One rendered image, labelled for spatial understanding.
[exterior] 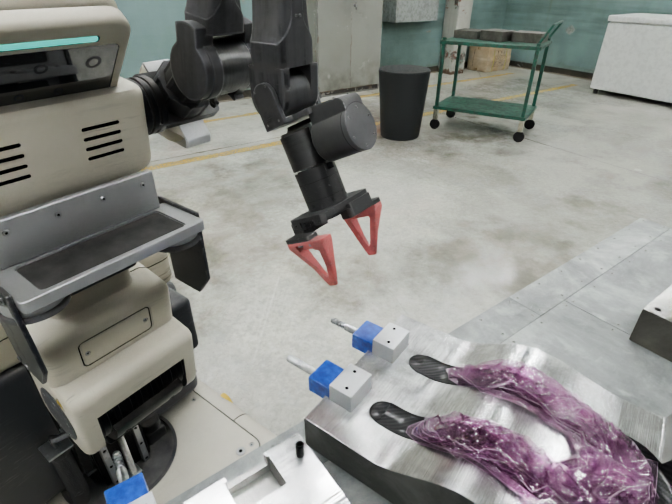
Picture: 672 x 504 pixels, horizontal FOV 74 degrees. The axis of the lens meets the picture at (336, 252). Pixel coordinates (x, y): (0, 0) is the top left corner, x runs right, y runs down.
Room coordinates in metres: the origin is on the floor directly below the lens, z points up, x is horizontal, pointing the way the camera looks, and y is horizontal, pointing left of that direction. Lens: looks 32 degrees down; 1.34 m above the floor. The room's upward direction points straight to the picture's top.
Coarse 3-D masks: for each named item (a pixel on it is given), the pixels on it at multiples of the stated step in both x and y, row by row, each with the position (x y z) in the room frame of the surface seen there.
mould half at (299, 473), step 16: (272, 448) 0.31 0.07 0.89; (288, 448) 0.31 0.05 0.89; (304, 448) 0.31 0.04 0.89; (288, 464) 0.29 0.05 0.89; (304, 464) 0.29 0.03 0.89; (320, 464) 0.29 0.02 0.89; (224, 480) 0.27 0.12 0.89; (288, 480) 0.27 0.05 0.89; (304, 480) 0.27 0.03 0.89; (320, 480) 0.27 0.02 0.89; (208, 496) 0.25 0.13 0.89; (224, 496) 0.25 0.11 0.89; (272, 496) 0.25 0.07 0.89; (288, 496) 0.25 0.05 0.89; (304, 496) 0.25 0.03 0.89; (320, 496) 0.25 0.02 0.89; (336, 496) 0.25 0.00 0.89
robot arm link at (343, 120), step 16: (256, 96) 0.57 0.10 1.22; (272, 96) 0.55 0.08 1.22; (320, 96) 0.62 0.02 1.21; (352, 96) 0.53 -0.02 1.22; (272, 112) 0.55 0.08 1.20; (304, 112) 0.54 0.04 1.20; (320, 112) 0.54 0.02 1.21; (336, 112) 0.52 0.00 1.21; (352, 112) 0.52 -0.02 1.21; (368, 112) 0.54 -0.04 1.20; (272, 128) 0.56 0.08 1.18; (320, 128) 0.53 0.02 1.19; (336, 128) 0.51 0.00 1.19; (352, 128) 0.51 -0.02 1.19; (368, 128) 0.53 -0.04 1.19; (320, 144) 0.52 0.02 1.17; (336, 144) 0.51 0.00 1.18; (352, 144) 0.50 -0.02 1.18; (368, 144) 0.52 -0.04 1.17; (336, 160) 0.54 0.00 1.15
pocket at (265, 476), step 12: (264, 456) 0.30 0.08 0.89; (252, 468) 0.29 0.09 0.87; (264, 468) 0.30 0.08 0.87; (276, 468) 0.29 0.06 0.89; (240, 480) 0.28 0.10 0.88; (252, 480) 0.29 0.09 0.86; (264, 480) 0.29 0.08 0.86; (276, 480) 0.29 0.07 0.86; (240, 492) 0.27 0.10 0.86; (252, 492) 0.27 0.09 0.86; (264, 492) 0.27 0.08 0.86
